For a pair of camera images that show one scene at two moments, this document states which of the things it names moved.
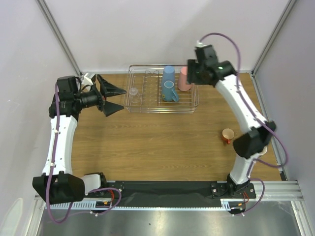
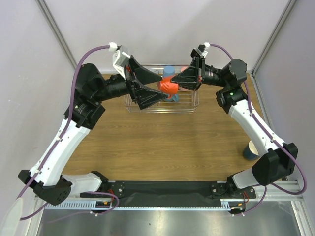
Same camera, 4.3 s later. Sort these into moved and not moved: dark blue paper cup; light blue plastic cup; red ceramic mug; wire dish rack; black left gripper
Moved: red ceramic mug; dark blue paper cup; black left gripper
Not moved: light blue plastic cup; wire dish rack
